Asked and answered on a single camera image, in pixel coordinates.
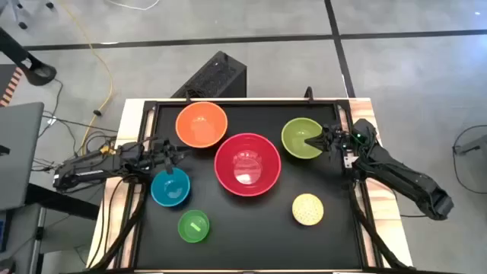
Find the small patterned ceramic bowl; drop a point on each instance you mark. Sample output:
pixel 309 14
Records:
pixel 307 209

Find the black stand foot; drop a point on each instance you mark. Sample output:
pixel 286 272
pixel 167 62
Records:
pixel 32 66

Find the black computer tower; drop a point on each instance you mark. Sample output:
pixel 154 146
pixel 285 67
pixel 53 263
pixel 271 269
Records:
pixel 215 78

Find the teal blue plastic bowl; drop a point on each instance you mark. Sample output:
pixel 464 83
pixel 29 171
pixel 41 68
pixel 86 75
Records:
pixel 170 188

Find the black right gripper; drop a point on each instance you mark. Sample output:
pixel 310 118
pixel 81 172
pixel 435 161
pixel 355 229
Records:
pixel 336 139

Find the office chair base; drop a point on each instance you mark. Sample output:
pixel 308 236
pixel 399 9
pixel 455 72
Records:
pixel 21 15

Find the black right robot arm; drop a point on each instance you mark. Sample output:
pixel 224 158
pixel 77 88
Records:
pixel 399 177

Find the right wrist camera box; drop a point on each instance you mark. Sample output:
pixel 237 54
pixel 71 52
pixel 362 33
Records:
pixel 360 135

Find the large red plastic bowl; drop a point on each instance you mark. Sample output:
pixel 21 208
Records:
pixel 247 164

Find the orange plastic bowl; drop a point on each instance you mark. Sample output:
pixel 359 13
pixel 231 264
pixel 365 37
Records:
pixel 201 124

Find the small translucent green bowl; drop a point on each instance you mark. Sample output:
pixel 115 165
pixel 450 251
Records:
pixel 193 226

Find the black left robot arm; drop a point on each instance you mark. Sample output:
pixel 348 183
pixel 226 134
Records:
pixel 87 168

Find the grey side table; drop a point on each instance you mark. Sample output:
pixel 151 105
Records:
pixel 17 152

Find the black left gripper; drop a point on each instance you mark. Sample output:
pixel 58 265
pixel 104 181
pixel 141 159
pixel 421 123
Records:
pixel 163 152

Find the olive green plastic bowl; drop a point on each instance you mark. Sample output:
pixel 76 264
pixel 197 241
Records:
pixel 298 139

